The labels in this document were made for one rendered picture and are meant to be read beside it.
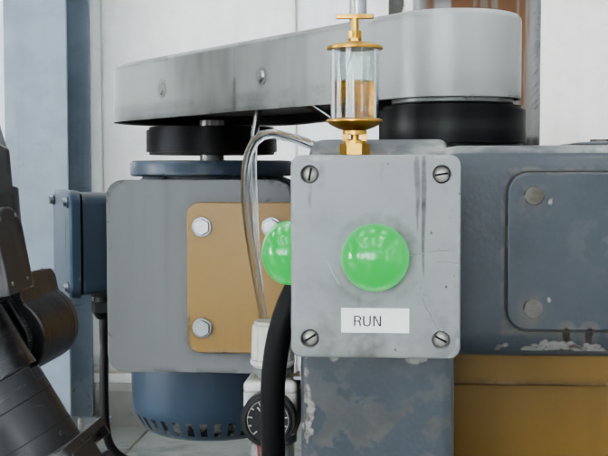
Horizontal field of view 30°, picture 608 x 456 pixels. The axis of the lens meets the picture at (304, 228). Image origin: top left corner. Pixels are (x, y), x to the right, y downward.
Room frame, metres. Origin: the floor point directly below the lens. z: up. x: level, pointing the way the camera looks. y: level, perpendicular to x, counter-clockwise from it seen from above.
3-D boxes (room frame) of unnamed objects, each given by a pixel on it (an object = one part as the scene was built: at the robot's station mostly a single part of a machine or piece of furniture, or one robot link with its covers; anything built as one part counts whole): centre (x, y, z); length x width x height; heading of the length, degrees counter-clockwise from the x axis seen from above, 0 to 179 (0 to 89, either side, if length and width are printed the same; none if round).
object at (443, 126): (0.70, -0.09, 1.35); 0.09 x 0.09 x 0.03
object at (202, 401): (1.05, 0.08, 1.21); 0.15 x 0.15 x 0.25
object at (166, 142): (1.05, 0.08, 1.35); 0.12 x 0.12 x 0.04
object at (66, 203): (1.01, 0.18, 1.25); 0.10 x 0.08 x 0.12; 20
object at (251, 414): (0.75, 0.02, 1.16); 0.04 x 0.02 x 0.04; 85
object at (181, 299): (0.96, 0.02, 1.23); 0.28 x 0.07 x 0.16; 85
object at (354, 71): (0.58, -0.03, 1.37); 0.03 x 0.02 x 0.03; 85
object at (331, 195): (0.52, -0.03, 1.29); 0.08 x 0.05 x 0.09; 85
